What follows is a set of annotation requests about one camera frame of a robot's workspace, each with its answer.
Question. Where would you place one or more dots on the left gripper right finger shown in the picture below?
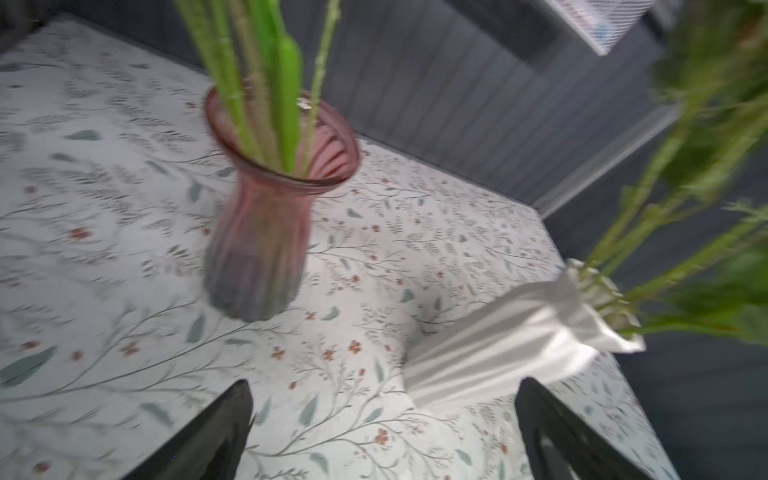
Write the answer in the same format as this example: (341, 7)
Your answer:
(560, 445)

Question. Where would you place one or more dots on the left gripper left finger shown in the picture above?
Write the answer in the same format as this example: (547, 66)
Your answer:
(208, 447)

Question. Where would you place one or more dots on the white ribbed ceramic vase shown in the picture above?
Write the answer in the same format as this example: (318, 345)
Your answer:
(546, 330)

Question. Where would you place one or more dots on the pink glass vase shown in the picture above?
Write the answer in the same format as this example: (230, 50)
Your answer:
(254, 263)

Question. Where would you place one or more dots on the pink carnation stem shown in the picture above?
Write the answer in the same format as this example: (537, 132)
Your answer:
(714, 71)

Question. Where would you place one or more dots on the white rose stem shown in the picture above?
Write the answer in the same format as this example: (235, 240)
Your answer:
(225, 40)

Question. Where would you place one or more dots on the floral table mat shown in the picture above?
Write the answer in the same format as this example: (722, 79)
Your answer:
(110, 184)

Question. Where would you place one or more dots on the white wire basket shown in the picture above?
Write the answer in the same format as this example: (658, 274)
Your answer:
(601, 24)

